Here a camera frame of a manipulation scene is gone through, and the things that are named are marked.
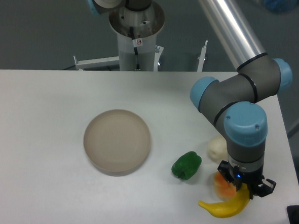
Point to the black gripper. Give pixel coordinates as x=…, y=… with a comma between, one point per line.
x=256, y=182

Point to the yellow banana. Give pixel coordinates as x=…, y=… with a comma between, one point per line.
x=231, y=207

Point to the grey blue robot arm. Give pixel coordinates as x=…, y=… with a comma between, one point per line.
x=231, y=105

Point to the beige round plate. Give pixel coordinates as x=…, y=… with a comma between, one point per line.
x=117, y=142

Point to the orange bread roll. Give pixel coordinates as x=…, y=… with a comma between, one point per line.
x=223, y=189

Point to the white garlic bulb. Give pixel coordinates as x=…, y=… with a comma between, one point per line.
x=217, y=149

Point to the green bell pepper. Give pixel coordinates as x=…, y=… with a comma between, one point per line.
x=186, y=166

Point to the white metal bracket right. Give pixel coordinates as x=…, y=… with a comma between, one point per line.
x=202, y=57

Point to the white metal bracket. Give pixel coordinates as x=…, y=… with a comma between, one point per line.
x=202, y=57
x=96, y=64

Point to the white metal bracket left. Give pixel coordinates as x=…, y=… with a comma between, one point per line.
x=96, y=64

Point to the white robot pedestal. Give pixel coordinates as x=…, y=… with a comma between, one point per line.
x=136, y=36

